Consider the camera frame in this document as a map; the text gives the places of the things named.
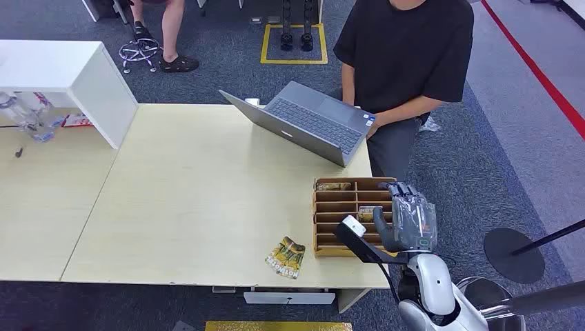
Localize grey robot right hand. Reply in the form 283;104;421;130
372;181;439;254

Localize white under-desk drawer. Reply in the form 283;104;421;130
243;291;337;306

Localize grey laptop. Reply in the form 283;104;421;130
219;81;377;168

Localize black robot legs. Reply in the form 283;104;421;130
279;0;317;52

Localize clear plastic bag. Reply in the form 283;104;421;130
419;116;442;134

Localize white desk shelf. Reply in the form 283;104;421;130
0;39;139;150

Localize yellow floor mat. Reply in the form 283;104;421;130
204;321;353;331

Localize wooden slotted card organizer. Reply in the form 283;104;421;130
313;177;397;259

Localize standing person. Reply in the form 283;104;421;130
129;0;201;74

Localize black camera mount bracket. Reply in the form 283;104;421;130
334;223;410;265

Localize seated person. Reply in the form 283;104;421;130
333;0;475;182

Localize red and white packet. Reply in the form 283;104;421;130
61;113;95;129

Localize clear plastic water bottle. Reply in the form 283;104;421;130
0;91;40;134
20;91;58;144

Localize red floor tape line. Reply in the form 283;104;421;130
479;0;585;141

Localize chrome stool base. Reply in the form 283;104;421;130
118;38;162;74

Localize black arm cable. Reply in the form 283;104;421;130
376;262;404;306

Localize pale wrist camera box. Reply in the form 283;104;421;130
341;215;368;239

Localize chrome round-base pole stand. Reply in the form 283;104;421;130
456;276;585;331

